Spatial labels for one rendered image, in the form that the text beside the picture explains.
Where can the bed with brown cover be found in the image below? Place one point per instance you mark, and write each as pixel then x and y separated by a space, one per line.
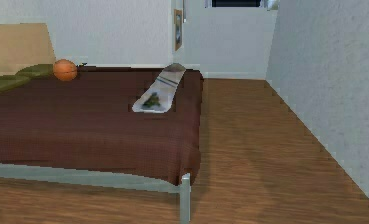
pixel 92 126

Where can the dark window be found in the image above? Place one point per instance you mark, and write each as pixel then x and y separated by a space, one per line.
pixel 237 3

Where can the orange basketball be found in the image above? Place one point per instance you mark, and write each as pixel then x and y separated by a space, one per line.
pixel 65 70

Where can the olive green pillow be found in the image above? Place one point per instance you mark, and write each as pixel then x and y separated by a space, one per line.
pixel 7 82
pixel 37 70

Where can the wooden framed wall picture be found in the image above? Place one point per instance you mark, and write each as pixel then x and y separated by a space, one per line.
pixel 178 29

